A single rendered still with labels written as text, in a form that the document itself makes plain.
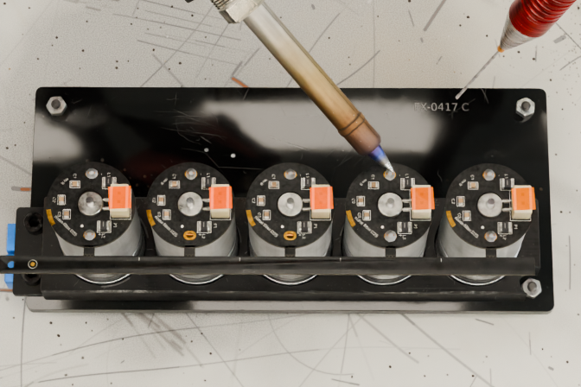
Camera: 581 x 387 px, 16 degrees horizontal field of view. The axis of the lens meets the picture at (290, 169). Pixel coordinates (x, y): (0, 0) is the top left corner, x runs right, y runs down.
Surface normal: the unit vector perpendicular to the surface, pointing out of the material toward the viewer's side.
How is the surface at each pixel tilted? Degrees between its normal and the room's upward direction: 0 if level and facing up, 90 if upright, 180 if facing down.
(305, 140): 0
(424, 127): 0
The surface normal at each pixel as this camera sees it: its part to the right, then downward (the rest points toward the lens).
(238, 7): -0.11, 0.35
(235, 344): 0.00, -0.31
